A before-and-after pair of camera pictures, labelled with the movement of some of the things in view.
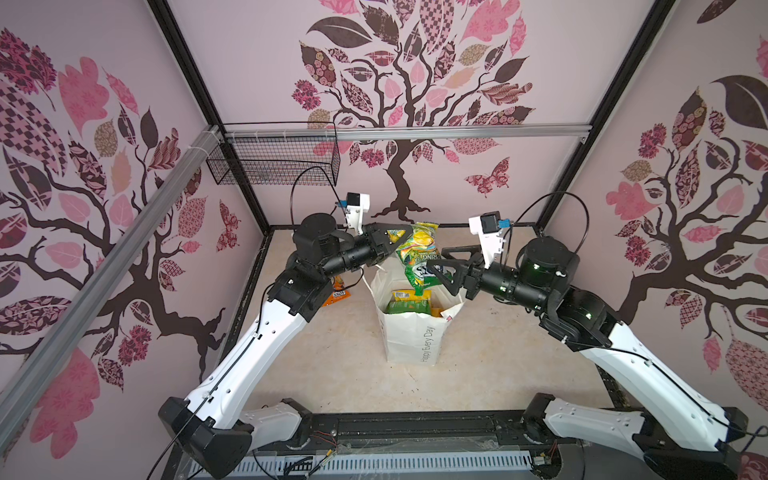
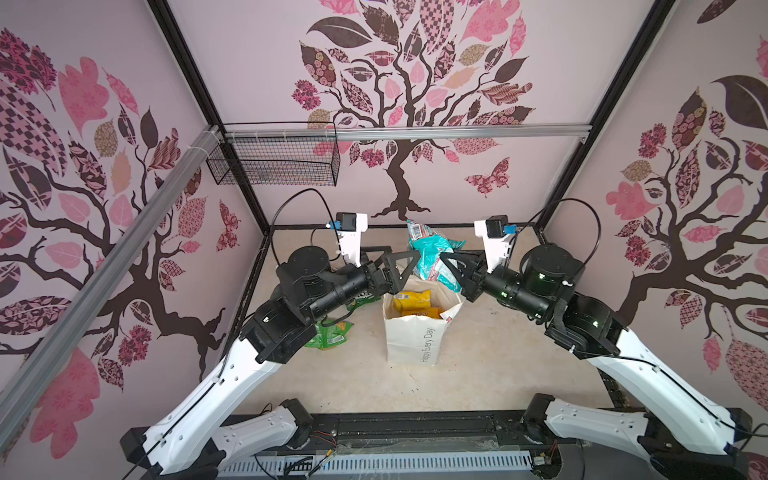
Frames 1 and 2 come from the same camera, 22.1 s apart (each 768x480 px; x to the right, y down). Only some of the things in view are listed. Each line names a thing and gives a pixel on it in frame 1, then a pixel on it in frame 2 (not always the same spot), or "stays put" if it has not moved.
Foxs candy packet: x=416 y=252 → x=359 y=300
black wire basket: x=278 y=161 stays put
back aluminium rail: x=410 y=133 stays put
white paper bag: x=410 y=338 stays put
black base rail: x=416 y=433 stays put
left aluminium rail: x=69 y=335 stays put
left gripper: x=378 y=241 → x=392 y=281
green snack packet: x=406 y=301 → x=327 y=337
